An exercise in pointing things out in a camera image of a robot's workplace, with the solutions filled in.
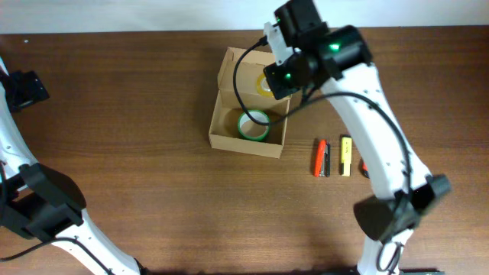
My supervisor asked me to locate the small yellow tape roll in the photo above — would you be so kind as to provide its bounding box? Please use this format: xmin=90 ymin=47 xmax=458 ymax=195
xmin=256 ymin=73 xmax=274 ymax=98

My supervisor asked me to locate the green tape roll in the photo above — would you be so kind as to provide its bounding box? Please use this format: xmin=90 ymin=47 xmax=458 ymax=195
xmin=237 ymin=110 xmax=270 ymax=141

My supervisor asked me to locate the yellow highlighter marker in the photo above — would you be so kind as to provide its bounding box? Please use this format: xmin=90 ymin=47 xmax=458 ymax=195
xmin=341 ymin=135 xmax=352 ymax=176

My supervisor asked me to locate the red black stapler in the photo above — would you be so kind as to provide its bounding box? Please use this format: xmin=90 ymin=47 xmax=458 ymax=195
xmin=313 ymin=140 xmax=331 ymax=177

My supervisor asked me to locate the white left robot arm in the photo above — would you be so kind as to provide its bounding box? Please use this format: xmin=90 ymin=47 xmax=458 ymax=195
xmin=1 ymin=67 xmax=149 ymax=275

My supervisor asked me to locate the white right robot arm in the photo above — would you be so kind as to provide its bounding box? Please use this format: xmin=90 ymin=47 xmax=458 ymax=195
xmin=264 ymin=1 xmax=451 ymax=274

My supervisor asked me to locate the open cardboard box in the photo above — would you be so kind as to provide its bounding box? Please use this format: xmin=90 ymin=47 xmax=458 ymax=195
xmin=209 ymin=47 xmax=290 ymax=158

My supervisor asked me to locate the red utility knife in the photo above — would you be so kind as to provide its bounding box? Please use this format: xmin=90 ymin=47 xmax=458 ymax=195
xmin=361 ymin=160 xmax=369 ymax=178

